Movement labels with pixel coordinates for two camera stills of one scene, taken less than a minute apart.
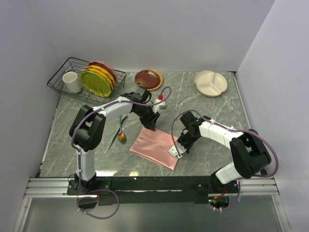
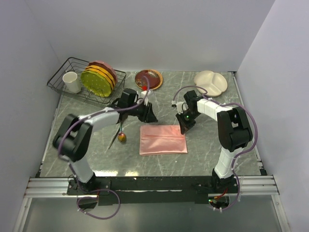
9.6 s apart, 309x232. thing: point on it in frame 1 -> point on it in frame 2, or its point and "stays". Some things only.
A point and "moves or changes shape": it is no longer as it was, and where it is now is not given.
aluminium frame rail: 38,187 stays
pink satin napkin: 155,145 moves or changes shape
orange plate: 104,72 stays
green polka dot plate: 95,83 stays
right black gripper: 179,140 -> 185,126
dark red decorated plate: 149,79 stays
